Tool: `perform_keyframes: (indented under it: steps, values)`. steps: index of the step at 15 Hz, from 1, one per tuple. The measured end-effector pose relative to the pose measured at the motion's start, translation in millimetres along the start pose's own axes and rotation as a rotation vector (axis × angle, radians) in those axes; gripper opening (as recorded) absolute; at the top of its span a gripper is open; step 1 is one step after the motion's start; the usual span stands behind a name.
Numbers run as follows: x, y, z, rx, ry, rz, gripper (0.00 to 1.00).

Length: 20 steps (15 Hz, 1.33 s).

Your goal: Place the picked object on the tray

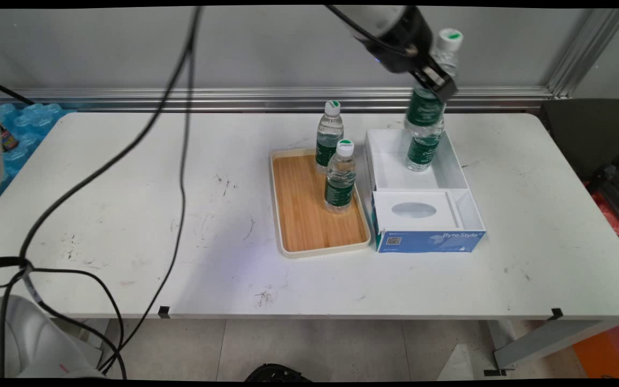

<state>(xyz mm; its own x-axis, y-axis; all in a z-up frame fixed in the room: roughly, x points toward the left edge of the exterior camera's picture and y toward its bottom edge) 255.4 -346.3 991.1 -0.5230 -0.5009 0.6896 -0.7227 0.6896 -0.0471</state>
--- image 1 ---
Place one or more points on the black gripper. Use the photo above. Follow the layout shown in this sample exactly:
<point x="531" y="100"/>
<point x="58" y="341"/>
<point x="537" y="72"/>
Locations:
<point x="406" y="43"/>

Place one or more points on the clear water bottle green label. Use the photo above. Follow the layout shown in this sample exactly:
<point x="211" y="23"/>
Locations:
<point x="340" y="183"/>
<point x="422" y="153"/>
<point x="425" y="110"/>
<point x="328" y="134"/>

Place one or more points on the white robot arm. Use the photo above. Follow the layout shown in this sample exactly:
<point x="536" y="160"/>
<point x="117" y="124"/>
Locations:
<point x="376" y="19"/>

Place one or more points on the white open cardboard box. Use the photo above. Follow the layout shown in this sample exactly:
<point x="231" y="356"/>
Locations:
<point x="395" y="166"/>

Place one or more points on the white and blue tissue box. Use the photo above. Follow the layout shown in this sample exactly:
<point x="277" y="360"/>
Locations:
<point x="427" y="242"/>

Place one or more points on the bamboo tray cream rim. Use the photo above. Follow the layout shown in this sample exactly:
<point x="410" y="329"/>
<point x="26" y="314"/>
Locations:
<point x="304" y="215"/>

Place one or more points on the red bag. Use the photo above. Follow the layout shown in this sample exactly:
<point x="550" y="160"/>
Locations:
<point x="610" y="215"/>

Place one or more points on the white table leg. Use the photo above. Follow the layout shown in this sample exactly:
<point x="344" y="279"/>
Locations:
<point x="551" y="338"/>

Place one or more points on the orange mat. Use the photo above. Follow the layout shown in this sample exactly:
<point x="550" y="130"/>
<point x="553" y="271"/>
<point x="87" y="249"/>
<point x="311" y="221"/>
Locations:
<point x="607" y="352"/>

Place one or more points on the black round object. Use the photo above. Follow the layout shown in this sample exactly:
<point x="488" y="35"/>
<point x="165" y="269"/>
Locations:
<point x="277" y="373"/>

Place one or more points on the blue shrink-wrapped water bottle pack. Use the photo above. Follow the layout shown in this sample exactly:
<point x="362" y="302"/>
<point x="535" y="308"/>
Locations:
<point x="24" y="129"/>

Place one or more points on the white rounded machine base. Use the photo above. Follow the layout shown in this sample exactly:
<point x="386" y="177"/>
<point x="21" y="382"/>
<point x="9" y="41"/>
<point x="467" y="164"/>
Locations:
<point x="30" y="338"/>

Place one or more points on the horizontal aluminium frame rail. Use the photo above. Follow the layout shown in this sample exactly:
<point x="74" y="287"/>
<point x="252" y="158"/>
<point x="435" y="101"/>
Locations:
<point x="288" y="98"/>

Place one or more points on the slanted aluminium frame post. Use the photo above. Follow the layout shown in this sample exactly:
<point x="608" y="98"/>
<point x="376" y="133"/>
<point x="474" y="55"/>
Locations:
<point x="589" y="51"/>

